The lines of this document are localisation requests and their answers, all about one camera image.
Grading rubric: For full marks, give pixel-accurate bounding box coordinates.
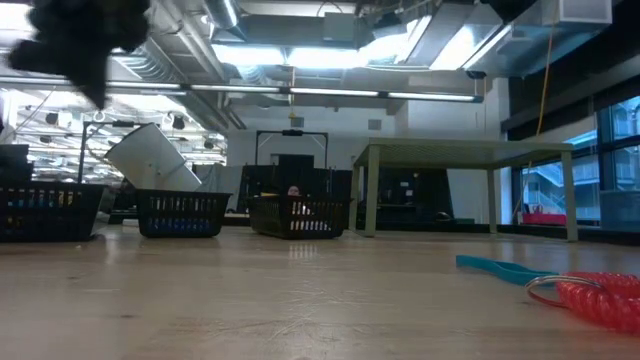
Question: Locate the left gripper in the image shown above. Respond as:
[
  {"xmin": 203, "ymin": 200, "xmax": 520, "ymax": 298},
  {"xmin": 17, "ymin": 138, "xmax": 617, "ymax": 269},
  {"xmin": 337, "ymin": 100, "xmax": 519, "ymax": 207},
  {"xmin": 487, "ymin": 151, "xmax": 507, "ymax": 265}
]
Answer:
[{"xmin": 7, "ymin": 0, "xmax": 151, "ymax": 110}]

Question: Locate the black slotted plastic basket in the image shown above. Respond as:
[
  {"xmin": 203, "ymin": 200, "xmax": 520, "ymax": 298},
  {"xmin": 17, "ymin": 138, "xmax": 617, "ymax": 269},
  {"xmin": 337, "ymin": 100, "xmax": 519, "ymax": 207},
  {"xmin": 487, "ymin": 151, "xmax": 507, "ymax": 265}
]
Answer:
[
  {"xmin": 0, "ymin": 182, "xmax": 107, "ymax": 244},
  {"xmin": 247, "ymin": 194, "xmax": 354, "ymax": 240},
  {"xmin": 134, "ymin": 188, "xmax": 232, "ymax": 239}
]

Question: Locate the blue rubber band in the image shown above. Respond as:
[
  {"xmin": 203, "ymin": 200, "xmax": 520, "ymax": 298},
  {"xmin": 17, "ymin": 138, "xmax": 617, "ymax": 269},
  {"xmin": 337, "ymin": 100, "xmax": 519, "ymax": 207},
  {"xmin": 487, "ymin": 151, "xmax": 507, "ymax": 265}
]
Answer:
[{"xmin": 455, "ymin": 254, "xmax": 559, "ymax": 287}]

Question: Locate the orange spiral coil keyring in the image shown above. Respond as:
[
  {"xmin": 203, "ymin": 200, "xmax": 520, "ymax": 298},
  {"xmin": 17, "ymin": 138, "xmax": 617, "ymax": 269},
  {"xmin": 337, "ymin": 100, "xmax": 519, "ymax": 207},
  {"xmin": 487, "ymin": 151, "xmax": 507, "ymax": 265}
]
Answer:
[{"xmin": 524, "ymin": 271, "xmax": 640, "ymax": 336}]

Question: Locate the grey cloth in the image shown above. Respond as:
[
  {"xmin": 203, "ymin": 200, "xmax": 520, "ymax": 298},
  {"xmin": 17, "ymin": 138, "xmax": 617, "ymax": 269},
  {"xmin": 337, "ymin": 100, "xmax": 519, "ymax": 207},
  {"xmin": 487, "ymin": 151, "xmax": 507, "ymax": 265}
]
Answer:
[{"xmin": 193, "ymin": 163, "xmax": 245, "ymax": 196}]

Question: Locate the long linear ceiling light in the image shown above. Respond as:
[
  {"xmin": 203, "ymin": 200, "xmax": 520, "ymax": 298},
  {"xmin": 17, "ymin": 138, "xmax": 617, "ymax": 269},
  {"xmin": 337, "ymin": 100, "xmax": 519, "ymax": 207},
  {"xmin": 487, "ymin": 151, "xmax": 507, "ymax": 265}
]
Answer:
[{"xmin": 0, "ymin": 75, "xmax": 485, "ymax": 104}]

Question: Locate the black curtain partition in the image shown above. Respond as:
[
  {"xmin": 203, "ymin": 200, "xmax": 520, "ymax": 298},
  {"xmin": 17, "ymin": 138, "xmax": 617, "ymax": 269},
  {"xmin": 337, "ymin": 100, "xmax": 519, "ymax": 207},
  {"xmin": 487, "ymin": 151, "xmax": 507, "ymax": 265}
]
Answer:
[{"xmin": 238, "ymin": 153, "xmax": 354, "ymax": 199}]

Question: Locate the grey ceiling box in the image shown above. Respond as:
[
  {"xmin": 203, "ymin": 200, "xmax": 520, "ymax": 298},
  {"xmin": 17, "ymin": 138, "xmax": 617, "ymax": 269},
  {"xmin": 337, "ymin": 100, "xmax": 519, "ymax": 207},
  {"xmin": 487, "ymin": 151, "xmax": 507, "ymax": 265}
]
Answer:
[{"xmin": 322, "ymin": 10, "xmax": 360, "ymax": 44}]

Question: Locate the green perforated metal shelf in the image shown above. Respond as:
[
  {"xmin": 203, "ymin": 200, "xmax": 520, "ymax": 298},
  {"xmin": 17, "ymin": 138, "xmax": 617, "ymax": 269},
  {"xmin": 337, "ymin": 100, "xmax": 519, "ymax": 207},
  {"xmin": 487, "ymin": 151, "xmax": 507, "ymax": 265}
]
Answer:
[{"xmin": 349, "ymin": 138, "xmax": 579, "ymax": 243}]

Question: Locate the red bin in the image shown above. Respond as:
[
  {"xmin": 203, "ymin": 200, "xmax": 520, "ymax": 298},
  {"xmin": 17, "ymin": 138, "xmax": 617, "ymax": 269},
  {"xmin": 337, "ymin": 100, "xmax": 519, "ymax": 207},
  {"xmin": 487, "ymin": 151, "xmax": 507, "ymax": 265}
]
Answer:
[{"xmin": 521, "ymin": 211, "xmax": 568, "ymax": 226}]

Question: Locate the grey blue bin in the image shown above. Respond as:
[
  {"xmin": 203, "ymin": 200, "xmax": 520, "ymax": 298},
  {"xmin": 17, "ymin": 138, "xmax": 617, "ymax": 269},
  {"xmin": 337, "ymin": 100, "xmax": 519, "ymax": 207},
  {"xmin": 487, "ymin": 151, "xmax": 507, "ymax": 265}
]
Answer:
[{"xmin": 598, "ymin": 189, "xmax": 640, "ymax": 232}]

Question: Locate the grey metal stand frame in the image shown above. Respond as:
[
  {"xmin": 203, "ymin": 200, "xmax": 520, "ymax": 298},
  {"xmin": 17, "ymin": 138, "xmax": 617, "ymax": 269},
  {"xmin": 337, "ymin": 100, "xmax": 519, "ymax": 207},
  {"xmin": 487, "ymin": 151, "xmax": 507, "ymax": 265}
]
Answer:
[{"xmin": 77, "ymin": 119, "xmax": 146, "ymax": 184}]

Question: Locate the round silver ventilation duct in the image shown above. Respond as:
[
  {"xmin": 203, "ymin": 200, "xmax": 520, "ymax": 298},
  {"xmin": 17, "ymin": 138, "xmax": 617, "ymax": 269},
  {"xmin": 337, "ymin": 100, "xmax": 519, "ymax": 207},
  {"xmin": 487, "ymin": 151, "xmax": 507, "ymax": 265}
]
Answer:
[{"xmin": 202, "ymin": 0, "xmax": 241, "ymax": 30}]

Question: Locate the black gantry frame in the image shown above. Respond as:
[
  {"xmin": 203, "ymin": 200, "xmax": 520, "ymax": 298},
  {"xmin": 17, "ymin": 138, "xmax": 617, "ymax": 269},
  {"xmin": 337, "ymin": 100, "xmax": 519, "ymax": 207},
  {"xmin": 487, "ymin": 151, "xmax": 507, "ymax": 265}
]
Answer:
[{"xmin": 254, "ymin": 128, "xmax": 330, "ymax": 169}]

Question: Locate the black table frame rail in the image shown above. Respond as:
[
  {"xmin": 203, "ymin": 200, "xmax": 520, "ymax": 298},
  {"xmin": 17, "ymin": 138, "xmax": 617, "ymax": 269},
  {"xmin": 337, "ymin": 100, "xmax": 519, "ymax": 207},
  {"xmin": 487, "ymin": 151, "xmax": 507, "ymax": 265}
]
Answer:
[{"xmin": 219, "ymin": 213, "xmax": 640, "ymax": 246}]

